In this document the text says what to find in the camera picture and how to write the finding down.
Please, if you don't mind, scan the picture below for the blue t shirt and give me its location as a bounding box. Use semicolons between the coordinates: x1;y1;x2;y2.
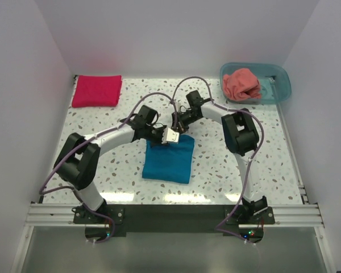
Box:
142;135;195;184

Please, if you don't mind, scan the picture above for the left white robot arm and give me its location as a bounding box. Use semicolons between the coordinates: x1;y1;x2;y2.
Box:
53;106;169;223

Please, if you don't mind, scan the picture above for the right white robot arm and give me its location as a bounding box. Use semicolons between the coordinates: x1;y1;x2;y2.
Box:
172;91;268;229

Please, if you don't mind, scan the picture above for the salmon t shirt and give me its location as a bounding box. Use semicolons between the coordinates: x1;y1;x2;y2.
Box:
222;68;261;101

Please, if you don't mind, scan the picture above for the folded red t shirt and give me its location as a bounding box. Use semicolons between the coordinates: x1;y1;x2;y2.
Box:
72;75;122;108

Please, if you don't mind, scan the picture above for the teal plastic bin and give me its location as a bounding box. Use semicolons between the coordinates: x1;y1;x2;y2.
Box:
220;63;292;105

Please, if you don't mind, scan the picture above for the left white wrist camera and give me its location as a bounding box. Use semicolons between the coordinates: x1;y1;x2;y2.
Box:
162;127;180;144

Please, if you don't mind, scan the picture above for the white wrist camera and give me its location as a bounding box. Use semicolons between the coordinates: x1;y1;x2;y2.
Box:
170;100;178;113
162;127;180;144

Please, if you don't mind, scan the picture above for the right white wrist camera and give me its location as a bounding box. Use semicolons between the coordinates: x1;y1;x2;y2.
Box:
170;100;178;113

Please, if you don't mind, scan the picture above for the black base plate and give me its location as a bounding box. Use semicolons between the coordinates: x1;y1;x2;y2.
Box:
72;204;276;242

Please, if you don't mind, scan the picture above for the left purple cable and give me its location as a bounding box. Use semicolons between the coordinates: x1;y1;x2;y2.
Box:
39;93;178;245

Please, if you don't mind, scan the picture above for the aluminium rail frame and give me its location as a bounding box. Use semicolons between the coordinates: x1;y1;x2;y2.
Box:
10;181;338;273

